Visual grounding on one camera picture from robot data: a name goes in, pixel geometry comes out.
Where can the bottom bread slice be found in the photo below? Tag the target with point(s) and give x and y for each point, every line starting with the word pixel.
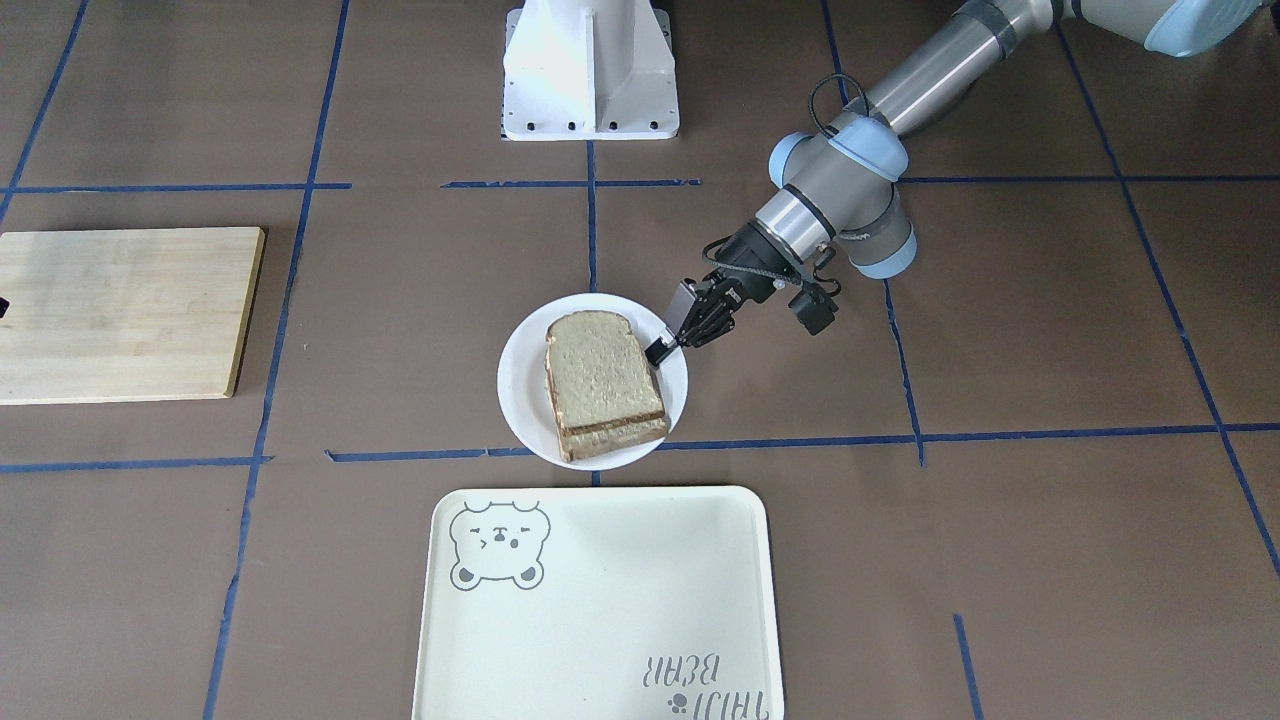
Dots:
pixel 615 435

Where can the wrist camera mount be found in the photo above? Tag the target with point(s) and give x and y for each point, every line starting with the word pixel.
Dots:
pixel 814 305

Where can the brown bread slice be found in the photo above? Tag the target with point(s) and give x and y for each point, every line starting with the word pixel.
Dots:
pixel 594 339

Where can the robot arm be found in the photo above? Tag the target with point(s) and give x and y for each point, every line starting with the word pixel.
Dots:
pixel 840 186

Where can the cream bear serving tray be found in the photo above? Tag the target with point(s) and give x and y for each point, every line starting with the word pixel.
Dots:
pixel 599 603

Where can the wooden cutting board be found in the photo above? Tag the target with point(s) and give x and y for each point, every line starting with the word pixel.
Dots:
pixel 126 316

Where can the white round plate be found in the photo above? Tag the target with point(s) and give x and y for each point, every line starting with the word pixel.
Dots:
pixel 522 378

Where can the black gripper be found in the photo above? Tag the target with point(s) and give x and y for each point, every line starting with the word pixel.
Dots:
pixel 748 251

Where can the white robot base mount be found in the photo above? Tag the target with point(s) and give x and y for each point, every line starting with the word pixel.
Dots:
pixel 589 71

